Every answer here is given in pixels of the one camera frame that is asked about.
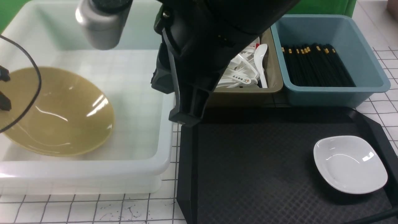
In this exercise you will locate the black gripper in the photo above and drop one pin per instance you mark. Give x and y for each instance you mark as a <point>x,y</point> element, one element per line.
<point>196,48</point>

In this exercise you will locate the yellow noodle bowl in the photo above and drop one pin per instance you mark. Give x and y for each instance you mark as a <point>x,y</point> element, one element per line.
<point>71,116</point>

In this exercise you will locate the small white sauce dish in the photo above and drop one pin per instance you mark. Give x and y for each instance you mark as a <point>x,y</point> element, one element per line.
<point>349,164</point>

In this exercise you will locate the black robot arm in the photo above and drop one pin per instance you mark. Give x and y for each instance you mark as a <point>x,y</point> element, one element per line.
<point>265,12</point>

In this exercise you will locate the silver cylindrical arm joint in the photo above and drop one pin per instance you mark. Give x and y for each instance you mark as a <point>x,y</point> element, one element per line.
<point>102,21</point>

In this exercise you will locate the olive-brown plastic bin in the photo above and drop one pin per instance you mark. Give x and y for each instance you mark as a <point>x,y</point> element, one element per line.
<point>251,97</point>

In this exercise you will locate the pile of white spoons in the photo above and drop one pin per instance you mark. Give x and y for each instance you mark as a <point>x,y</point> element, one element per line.
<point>246,70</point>

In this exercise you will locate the black serving tray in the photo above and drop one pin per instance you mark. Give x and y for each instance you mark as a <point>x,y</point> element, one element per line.
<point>256,166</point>

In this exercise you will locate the bundle of black chopsticks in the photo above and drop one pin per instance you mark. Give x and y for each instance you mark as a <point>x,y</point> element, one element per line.
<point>316,65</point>

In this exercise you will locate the blue plastic bin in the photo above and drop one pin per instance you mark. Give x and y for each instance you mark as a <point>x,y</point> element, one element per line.
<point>351,46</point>

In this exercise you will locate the large white plastic tub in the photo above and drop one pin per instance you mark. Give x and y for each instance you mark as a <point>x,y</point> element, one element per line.
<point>132,160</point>

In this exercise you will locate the green backdrop board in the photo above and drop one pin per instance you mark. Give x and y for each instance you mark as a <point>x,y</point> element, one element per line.
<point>9,8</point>

